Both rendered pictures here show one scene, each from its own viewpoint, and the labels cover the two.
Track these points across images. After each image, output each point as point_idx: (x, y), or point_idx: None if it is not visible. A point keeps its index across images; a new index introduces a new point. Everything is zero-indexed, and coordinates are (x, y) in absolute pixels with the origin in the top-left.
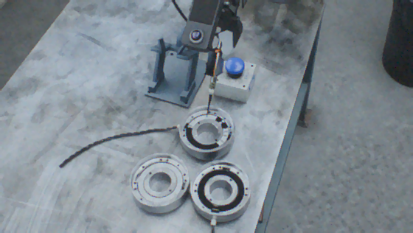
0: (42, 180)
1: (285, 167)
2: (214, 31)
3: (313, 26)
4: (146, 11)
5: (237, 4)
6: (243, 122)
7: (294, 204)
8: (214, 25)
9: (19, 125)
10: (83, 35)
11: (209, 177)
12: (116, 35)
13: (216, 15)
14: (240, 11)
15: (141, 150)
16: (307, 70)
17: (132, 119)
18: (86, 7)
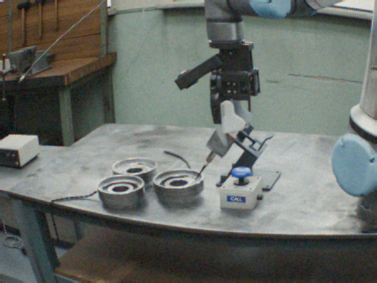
0: (155, 149)
1: None
2: (191, 79)
3: (327, 232)
4: (326, 159)
5: (221, 80)
6: (196, 208)
7: None
8: (189, 72)
9: (204, 137)
10: (294, 143)
11: (132, 185)
12: (296, 153)
13: (195, 66)
14: (338, 194)
15: None
16: None
17: (206, 168)
18: (323, 141)
